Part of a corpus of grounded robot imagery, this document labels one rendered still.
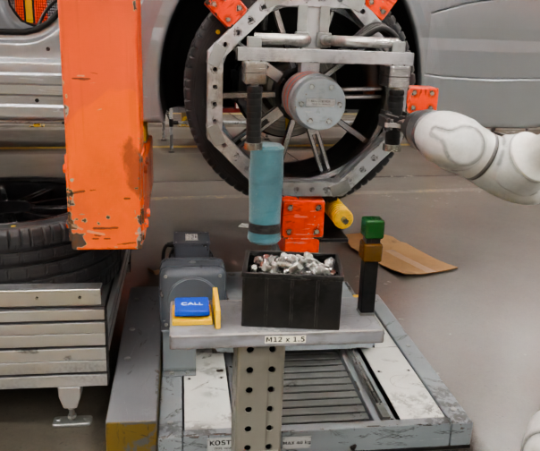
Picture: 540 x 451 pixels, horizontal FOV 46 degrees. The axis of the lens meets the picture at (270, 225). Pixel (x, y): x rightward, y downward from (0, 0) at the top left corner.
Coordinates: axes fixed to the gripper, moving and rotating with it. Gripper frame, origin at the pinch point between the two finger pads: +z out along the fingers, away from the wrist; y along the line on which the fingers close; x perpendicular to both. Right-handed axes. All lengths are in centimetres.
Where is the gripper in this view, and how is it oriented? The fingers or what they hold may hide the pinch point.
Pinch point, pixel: (393, 117)
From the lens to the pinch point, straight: 159.3
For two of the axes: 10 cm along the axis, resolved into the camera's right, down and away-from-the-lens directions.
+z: -1.4, -2.9, 9.5
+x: 0.4, -9.6, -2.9
